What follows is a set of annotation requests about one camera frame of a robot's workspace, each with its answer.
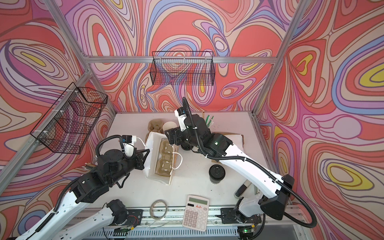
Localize white paper napkins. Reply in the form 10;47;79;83
225;134;244;151

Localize black white paper coffee cup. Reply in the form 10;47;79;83
209;173;226;185

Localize brown napkin holder box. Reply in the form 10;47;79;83
206;133;244;162

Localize stack of paper coffee cups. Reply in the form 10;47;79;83
163;121;178;132

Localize bundle of wrapped straws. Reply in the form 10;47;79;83
205;115;214;127

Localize cup of coloured pencils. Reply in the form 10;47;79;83
84;163;96;169

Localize silver black stapler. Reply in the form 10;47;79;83
234;181;252;199

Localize black wire basket left wall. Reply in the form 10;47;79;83
30;83;108;155

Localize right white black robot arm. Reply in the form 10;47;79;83
165;107;317;228

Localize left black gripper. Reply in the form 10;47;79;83
108;148;152;187

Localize black wire basket wall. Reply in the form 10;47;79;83
150;51;216;86
30;83;108;155

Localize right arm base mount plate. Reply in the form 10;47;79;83
217;208;263;225

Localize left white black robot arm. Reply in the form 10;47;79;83
18;135;151;240

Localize black plastic cup lid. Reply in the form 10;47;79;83
209;165;226;175

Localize single pulp cup carrier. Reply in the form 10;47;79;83
155;139;178;177

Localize white paper takeout bag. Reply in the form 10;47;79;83
143;132;183;186

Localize stack of black cup lids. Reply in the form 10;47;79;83
181;143;194;151

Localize black wire basket back wall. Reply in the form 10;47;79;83
150;51;216;86

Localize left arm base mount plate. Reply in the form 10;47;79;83
110;209;144;227

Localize white desk calculator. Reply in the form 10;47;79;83
182;195;210;232

